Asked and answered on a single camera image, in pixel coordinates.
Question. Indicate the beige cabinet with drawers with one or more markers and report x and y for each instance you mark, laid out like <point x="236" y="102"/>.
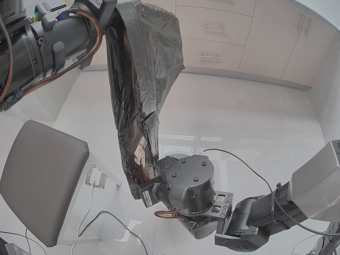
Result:
<point x="212" y="9"/>

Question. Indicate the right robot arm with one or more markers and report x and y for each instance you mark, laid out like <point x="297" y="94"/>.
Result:
<point x="265" y="208"/>

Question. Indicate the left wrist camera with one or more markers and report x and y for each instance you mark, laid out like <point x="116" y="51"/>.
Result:
<point x="50" y="14"/>

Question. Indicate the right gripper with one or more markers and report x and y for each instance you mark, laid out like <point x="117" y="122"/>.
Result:
<point x="159" y="194"/>

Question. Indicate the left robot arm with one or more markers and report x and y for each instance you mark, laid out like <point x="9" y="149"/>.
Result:
<point x="13" y="57"/>

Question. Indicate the grey padded white chair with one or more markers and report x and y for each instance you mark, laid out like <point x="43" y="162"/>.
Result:
<point x="39" y="169"/>

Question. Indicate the black plastic bag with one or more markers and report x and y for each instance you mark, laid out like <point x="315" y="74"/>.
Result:
<point x="148" y="62"/>

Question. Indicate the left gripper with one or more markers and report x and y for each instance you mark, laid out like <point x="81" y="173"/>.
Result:
<point x="69" y="38"/>

